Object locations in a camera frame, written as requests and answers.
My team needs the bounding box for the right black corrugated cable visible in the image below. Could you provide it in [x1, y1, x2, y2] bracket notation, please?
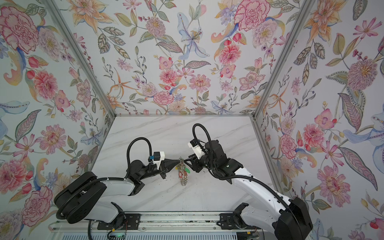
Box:
[191, 122, 214, 157]

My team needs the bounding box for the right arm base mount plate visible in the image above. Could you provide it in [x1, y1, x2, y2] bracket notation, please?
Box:
[216, 213, 259, 231]

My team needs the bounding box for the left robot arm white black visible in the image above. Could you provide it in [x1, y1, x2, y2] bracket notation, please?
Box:
[54, 159, 180, 227]

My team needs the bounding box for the round metal key organizer disc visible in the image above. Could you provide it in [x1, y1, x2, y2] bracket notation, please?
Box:
[176, 158, 188, 187]

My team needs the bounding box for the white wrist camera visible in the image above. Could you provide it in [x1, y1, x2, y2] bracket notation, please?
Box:
[188, 140, 208, 160]
[150, 152, 165, 170]

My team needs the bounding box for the black corrugated cable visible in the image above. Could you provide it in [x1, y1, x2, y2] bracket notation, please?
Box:
[125, 136, 154, 178]
[191, 122, 214, 157]

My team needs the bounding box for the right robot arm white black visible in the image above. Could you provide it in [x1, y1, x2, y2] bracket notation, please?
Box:
[188, 140, 313, 240]

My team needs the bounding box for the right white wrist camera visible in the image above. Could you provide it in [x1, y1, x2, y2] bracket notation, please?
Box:
[188, 140, 208, 160]

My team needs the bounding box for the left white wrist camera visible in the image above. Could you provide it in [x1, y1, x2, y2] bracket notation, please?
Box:
[150, 152, 165, 170]

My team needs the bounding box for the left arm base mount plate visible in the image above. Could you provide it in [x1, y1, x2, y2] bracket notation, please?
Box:
[97, 214, 141, 231]

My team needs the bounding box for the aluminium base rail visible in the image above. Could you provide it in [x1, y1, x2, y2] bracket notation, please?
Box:
[48, 212, 274, 233]

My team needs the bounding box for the left black corrugated cable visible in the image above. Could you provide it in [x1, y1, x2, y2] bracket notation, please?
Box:
[125, 136, 154, 178]

